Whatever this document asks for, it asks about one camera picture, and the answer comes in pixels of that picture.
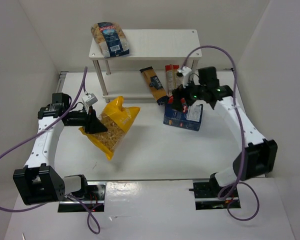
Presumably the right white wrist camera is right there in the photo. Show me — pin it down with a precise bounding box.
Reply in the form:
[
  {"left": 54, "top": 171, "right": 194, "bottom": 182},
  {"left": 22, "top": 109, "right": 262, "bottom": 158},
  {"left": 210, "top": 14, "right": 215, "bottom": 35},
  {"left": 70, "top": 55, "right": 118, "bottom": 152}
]
[{"left": 176, "top": 66, "right": 193, "bottom": 89}]

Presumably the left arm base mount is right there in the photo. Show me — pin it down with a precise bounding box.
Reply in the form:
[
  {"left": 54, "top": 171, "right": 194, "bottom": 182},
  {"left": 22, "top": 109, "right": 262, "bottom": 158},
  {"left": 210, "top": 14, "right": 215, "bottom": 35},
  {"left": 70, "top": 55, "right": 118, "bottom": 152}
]
[{"left": 57, "top": 181, "right": 107, "bottom": 213}]

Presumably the red spaghetti pack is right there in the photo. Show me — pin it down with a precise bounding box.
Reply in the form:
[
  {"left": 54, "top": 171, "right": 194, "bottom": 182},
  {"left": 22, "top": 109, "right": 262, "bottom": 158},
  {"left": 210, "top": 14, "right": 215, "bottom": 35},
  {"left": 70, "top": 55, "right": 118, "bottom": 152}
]
[{"left": 165, "top": 64, "right": 183, "bottom": 108}]

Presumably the yellow macaroni bag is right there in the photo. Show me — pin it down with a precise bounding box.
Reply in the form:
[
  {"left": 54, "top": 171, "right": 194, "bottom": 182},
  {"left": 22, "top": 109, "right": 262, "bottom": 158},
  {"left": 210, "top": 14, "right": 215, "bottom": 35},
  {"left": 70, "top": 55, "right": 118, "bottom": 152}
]
[{"left": 79, "top": 96, "right": 140, "bottom": 161}]

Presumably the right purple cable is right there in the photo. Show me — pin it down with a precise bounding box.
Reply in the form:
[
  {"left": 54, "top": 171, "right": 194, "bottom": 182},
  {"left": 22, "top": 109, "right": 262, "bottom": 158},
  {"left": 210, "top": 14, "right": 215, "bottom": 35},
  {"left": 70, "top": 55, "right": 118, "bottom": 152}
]
[{"left": 183, "top": 45, "right": 260, "bottom": 221}]

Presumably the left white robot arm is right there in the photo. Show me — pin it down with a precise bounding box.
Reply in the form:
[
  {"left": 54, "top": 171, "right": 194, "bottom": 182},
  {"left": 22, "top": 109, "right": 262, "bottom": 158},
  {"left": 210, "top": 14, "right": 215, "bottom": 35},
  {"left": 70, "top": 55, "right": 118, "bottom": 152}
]
[{"left": 13, "top": 92, "right": 108, "bottom": 205}]

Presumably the purple cable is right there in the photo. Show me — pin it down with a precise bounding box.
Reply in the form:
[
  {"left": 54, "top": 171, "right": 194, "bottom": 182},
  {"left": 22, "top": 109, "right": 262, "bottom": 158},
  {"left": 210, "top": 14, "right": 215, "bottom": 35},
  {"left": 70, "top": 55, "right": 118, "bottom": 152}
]
[
  {"left": 0, "top": 66, "right": 101, "bottom": 235},
  {"left": 183, "top": 45, "right": 260, "bottom": 221}
]

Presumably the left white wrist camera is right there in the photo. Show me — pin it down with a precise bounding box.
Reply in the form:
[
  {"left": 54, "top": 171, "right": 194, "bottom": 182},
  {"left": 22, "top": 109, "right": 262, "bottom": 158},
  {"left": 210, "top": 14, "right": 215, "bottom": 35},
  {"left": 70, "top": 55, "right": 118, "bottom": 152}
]
[{"left": 82, "top": 93, "right": 98, "bottom": 108}]

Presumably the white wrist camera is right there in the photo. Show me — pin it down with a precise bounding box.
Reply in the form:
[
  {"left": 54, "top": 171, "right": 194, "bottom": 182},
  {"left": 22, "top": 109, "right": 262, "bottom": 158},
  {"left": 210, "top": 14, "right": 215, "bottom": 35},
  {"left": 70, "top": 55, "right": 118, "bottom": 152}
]
[
  {"left": 176, "top": 66, "right": 193, "bottom": 89},
  {"left": 82, "top": 93, "right": 98, "bottom": 108}
]

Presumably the blue Barilla pasta box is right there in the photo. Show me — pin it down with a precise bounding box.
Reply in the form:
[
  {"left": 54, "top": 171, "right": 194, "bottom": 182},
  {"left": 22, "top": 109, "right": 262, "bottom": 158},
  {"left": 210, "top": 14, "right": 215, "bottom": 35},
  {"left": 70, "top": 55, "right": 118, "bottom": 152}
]
[{"left": 163, "top": 104, "right": 204, "bottom": 132}]

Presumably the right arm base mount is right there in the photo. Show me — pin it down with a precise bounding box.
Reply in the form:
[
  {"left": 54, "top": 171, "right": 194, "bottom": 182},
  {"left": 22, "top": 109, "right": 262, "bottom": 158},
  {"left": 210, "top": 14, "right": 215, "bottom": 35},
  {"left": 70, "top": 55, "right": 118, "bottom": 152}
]
[{"left": 189, "top": 179, "right": 241, "bottom": 211}]

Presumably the yellow spaghetti pack blue label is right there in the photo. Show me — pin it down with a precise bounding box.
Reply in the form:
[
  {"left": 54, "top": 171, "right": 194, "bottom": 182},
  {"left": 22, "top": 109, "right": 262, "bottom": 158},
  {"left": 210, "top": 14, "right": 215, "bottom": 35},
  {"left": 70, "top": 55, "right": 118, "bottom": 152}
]
[{"left": 139, "top": 66, "right": 170, "bottom": 106}]

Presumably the blue clear pasta bag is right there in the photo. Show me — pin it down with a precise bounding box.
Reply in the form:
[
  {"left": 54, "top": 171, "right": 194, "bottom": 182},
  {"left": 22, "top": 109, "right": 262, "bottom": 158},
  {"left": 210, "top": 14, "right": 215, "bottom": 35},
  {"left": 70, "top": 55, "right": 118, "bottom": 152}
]
[{"left": 90, "top": 22, "right": 130, "bottom": 59}]

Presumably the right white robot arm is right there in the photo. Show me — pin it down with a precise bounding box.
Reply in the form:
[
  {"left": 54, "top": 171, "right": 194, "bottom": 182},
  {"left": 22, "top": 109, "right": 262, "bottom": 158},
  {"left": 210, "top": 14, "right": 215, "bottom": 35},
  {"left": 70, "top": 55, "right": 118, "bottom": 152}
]
[{"left": 172, "top": 66, "right": 278, "bottom": 193}]

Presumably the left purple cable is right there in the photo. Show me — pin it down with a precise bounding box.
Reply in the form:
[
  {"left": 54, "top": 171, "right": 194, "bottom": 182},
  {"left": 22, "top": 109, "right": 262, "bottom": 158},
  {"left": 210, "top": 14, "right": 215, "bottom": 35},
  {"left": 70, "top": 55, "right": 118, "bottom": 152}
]
[{"left": 0, "top": 66, "right": 101, "bottom": 235}]

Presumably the white two-tier shelf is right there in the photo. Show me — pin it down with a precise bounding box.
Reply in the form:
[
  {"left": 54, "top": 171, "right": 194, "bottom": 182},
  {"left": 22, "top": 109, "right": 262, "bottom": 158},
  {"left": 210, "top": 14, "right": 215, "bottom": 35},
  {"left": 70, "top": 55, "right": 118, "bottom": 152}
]
[{"left": 88, "top": 29, "right": 202, "bottom": 103}]

